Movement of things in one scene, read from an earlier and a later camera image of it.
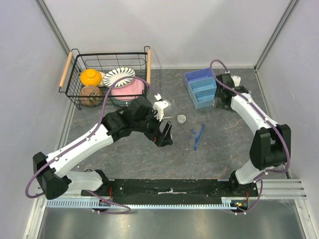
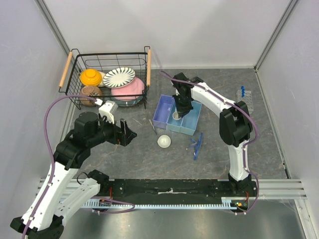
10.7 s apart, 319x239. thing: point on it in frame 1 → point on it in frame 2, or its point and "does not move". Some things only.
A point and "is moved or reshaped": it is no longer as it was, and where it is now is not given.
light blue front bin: [202, 97] is moved or reshaped
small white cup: [181, 119] → [175, 116]
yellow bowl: [90, 77] does not move
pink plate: [129, 92] does not move
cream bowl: [102, 73] does not move
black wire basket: [100, 79] does not move
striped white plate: [112, 76] does not move
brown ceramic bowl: [90, 90] does not move
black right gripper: [221, 104] → [182, 110]
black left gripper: [162, 139] → [123, 135]
